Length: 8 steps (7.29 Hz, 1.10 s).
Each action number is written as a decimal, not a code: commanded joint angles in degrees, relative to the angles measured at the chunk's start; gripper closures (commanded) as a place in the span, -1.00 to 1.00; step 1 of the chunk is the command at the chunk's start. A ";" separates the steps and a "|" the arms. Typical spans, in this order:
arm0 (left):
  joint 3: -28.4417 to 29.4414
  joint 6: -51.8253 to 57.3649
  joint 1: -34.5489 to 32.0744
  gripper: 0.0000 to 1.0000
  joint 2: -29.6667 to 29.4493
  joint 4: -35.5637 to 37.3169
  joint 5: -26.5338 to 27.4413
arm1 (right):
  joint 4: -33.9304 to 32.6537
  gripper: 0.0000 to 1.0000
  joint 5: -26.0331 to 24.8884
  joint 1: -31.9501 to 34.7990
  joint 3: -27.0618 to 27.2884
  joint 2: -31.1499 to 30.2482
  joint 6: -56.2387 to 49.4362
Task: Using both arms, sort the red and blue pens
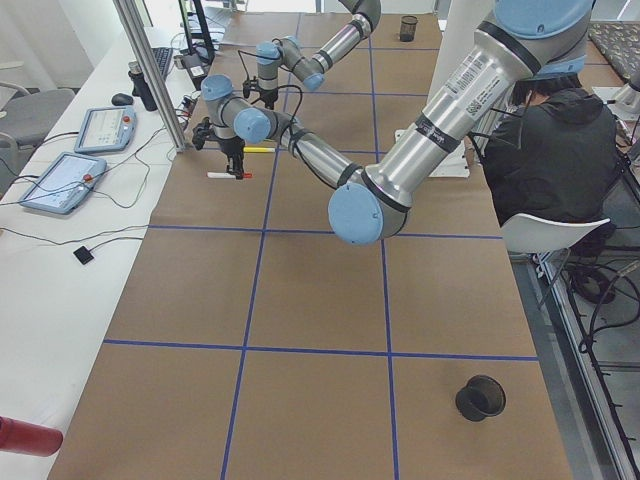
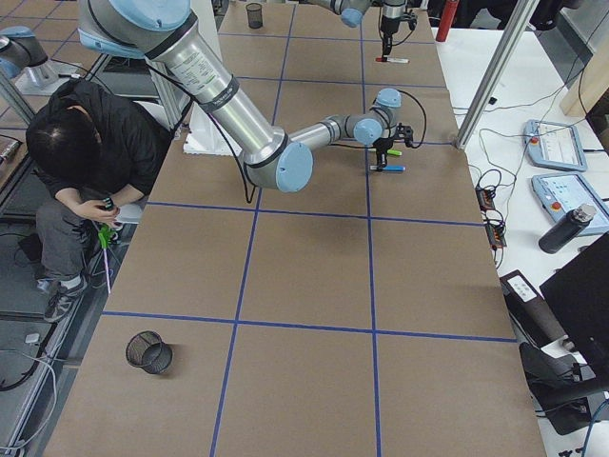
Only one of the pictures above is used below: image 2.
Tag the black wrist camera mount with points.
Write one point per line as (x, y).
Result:
(405, 134)

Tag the orange black usb hub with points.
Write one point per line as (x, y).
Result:
(493, 220)

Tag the grey aluminium frame post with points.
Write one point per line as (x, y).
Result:
(510, 37)

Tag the person in black jacket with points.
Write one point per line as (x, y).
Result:
(95, 152)

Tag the black mesh pen cup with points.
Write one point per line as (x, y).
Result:
(254, 12)
(147, 350)

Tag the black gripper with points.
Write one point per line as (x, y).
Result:
(389, 27)
(383, 145)

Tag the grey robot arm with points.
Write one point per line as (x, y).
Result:
(167, 32)
(391, 15)

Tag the red bottle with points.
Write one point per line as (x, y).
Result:
(449, 10)

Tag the red and white marker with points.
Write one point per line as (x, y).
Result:
(393, 60)

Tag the black drinking bottle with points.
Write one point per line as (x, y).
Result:
(567, 228)

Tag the near black mesh pen cup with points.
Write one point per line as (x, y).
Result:
(147, 350)

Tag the black monitor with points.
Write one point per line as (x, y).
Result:
(577, 294)

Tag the far black mesh pen cup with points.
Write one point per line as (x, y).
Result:
(254, 12)

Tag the blue teach pendant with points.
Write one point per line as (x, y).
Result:
(563, 191)
(554, 145)

